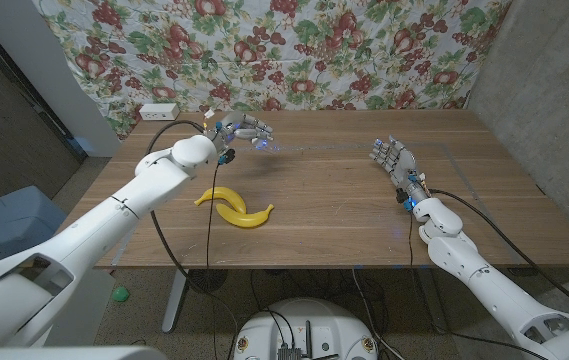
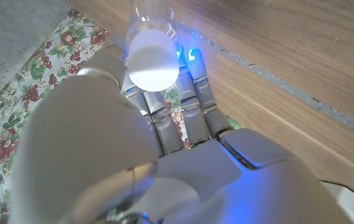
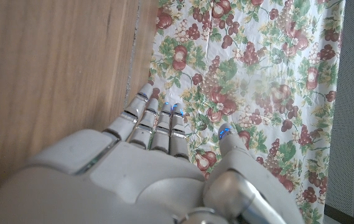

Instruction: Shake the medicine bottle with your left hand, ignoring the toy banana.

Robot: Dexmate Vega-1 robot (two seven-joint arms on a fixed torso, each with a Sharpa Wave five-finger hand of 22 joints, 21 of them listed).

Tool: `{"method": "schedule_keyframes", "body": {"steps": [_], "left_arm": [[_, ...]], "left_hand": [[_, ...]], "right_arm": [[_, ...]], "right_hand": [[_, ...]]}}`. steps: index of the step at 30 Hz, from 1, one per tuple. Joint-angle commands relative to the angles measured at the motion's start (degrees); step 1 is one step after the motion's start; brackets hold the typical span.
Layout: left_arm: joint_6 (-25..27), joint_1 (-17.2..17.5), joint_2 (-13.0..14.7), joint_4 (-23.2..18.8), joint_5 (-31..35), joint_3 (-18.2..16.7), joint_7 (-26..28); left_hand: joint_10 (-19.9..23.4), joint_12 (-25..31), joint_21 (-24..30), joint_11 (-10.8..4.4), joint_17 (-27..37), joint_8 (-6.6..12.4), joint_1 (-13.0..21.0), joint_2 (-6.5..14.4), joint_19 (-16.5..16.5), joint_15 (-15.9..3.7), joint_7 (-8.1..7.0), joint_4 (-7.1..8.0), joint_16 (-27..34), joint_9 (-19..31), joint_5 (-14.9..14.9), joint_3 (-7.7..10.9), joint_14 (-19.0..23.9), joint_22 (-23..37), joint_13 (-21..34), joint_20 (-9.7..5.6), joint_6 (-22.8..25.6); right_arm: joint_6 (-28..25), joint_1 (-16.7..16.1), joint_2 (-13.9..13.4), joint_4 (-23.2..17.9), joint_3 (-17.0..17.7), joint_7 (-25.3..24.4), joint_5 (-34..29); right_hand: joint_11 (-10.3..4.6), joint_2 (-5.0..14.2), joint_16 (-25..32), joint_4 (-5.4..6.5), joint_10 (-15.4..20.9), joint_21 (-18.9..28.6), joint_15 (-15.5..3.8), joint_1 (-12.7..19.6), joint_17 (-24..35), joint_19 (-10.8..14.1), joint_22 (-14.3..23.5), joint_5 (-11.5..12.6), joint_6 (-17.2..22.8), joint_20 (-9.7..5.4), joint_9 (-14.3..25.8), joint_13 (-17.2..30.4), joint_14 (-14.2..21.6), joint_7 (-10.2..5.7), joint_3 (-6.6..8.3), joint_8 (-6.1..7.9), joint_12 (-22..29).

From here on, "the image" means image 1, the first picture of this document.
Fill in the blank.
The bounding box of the white robot torso edge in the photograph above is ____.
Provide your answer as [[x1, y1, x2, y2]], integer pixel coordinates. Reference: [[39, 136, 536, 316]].
[[0, 344, 168, 360]]

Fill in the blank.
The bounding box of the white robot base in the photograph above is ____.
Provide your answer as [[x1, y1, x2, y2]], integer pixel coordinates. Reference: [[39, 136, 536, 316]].
[[232, 297, 379, 360]]

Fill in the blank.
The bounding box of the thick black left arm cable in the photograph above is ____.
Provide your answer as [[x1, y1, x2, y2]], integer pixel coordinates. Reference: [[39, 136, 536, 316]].
[[144, 118, 240, 360]]

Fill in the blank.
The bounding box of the yellow toy banana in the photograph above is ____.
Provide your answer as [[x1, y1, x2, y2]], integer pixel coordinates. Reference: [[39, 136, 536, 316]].
[[215, 202, 275, 229], [193, 186, 248, 215]]

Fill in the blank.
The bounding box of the white power strip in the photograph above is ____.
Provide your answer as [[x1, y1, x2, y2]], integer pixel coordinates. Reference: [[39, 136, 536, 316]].
[[138, 102, 181, 122]]

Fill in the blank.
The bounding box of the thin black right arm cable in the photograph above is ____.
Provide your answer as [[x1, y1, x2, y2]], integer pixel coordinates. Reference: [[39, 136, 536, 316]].
[[406, 210, 550, 360]]

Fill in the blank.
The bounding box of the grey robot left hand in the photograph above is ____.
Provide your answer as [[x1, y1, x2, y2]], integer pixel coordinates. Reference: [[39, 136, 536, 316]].
[[204, 111, 274, 152]]

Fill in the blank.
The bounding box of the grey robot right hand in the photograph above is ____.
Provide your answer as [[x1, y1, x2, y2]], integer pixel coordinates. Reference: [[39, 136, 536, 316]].
[[369, 135, 431, 208]]

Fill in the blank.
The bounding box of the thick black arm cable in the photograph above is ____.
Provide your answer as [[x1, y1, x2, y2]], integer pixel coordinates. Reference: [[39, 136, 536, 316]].
[[428, 188, 569, 322], [144, 118, 240, 360]]

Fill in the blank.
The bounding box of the grey tape outline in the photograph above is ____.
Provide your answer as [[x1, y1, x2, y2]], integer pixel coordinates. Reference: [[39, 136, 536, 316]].
[[111, 142, 523, 266]]

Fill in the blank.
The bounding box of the grey table leg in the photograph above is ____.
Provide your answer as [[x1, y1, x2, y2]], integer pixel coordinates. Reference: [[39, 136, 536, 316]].
[[416, 267, 450, 335]]

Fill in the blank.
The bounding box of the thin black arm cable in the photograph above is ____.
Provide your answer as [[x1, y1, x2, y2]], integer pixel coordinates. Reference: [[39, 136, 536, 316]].
[[205, 162, 221, 360], [406, 210, 550, 360]]

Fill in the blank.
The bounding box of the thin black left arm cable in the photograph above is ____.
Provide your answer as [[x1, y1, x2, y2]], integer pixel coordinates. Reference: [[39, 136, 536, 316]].
[[205, 162, 221, 360]]

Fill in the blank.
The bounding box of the clear medicine bottle white cap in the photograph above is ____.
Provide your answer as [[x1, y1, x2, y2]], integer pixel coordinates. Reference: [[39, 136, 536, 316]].
[[249, 135, 279, 153]]

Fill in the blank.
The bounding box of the white table leg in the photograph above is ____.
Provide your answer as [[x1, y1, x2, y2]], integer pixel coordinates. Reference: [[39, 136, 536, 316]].
[[161, 268, 190, 335]]

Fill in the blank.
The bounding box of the floral fruit print backdrop cloth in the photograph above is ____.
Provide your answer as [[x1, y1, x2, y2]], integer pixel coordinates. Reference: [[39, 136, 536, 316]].
[[33, 0, 513, 141]]

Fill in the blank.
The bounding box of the black round fan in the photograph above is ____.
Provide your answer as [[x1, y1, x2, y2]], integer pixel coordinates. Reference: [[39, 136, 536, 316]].
[[187, 268, 229, 294]]

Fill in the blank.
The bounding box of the blue-grey plastic bin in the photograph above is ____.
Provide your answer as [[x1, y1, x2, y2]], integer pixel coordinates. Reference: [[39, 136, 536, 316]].
[[0, 185, 68, 266]]

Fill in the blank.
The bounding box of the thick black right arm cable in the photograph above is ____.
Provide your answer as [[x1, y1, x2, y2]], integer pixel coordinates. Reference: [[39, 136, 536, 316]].
[[428, 188, 569, 322]]

